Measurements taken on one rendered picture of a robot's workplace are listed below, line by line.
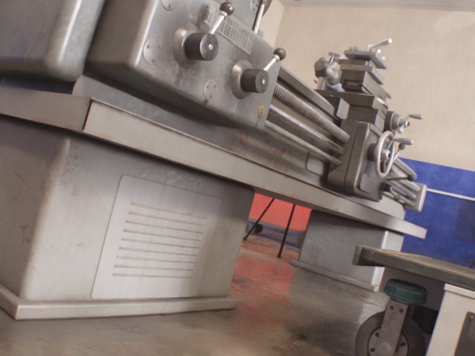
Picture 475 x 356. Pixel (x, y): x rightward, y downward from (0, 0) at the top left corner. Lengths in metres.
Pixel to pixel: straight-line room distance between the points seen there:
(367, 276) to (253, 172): 1.87
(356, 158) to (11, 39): 1.42
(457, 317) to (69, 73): 0.98
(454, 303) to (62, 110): 0.92
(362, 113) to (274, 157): 0.56
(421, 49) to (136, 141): 5.87
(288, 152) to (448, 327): 0.97
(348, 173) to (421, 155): 4.18
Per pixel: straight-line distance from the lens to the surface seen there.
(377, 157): 2.01
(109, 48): 1.04
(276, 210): 4.97
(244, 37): 1.24
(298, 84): 1.78
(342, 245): 3.15
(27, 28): 1.15
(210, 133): 1.43
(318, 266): 3.21
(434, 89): 6.41
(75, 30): 1.05
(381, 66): 2.33
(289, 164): 1.84
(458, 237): 5.97
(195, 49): 1.03
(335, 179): 2.06
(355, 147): 2.06
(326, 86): 2.65
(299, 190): 1.58
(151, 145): 1.02
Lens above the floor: 0.36
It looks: 2 degrees up
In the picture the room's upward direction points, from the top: 15 degrees clockwise
